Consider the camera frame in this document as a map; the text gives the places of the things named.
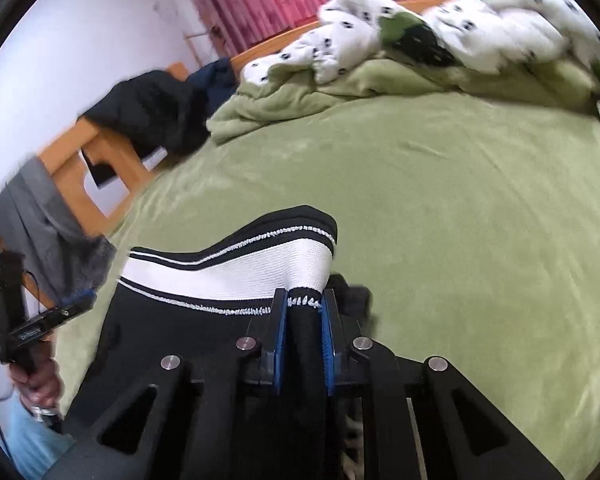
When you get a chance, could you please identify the dark navy striped pants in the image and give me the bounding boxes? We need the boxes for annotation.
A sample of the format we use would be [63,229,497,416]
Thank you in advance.
[59,204,374,480]

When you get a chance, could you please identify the left hand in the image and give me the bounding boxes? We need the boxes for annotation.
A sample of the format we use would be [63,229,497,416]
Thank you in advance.
[9,341,64,413]

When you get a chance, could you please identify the grey garment on footboard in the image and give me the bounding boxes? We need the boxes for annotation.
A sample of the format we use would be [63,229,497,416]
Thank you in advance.
[0,156,116,302]

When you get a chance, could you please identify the light blue sleeve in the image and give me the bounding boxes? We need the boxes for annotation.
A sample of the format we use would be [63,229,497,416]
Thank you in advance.
[6,398,74,479]

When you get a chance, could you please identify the green bed sheet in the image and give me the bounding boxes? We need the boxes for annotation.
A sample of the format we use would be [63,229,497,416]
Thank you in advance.
[54,90,600,480]

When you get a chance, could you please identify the black jacket on footboard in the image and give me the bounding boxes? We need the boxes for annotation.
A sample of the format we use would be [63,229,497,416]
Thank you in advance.
[83,70,211,159]

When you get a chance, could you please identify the navy garment on footboard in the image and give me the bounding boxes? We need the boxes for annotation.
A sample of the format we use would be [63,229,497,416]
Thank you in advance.
[185,58,238,118]

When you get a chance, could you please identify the green fleece blanket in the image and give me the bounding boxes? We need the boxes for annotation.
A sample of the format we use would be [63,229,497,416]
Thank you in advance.
[207,58,600,144]

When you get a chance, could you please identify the white floral comforter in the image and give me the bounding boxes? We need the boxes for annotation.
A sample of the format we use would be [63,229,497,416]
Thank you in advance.
[240,0,600,118]

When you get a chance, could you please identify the wooden bed frame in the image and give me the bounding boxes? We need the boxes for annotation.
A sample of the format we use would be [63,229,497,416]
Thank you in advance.
[0,0,451,340]

